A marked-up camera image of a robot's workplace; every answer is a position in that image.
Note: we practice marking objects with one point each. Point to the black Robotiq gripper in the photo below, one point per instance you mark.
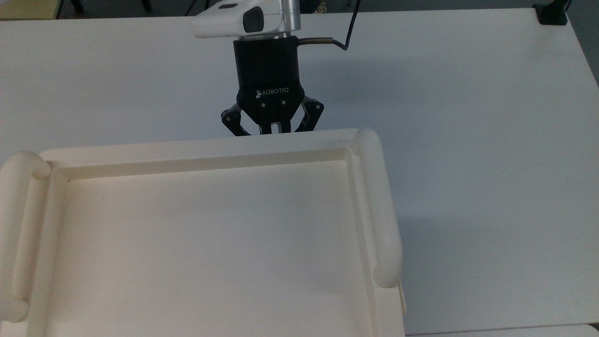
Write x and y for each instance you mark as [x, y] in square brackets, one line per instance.
[267, 70]

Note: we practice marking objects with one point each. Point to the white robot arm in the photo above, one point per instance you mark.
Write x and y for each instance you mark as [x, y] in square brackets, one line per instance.
[220, 19]

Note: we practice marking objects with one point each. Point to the small yellowish floor object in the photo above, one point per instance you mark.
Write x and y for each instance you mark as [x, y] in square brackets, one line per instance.
[321, 7]

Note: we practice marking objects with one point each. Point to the cream plastic tray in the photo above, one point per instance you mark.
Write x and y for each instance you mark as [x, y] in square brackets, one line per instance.
[201, 243]

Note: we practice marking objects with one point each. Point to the black chair leg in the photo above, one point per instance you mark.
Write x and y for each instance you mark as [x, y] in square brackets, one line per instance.
[77, 5]
[146, 4]

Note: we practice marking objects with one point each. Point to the yellow wooden furniture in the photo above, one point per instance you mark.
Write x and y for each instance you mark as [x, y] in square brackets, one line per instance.
[28, 8]

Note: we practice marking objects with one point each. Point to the black table clamp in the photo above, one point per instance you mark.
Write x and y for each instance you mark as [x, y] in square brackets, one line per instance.
[551, 12]

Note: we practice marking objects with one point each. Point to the cream rounded cabinet rail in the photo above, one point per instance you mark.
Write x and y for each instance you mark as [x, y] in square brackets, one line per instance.
[379, 206]
[14, 224]

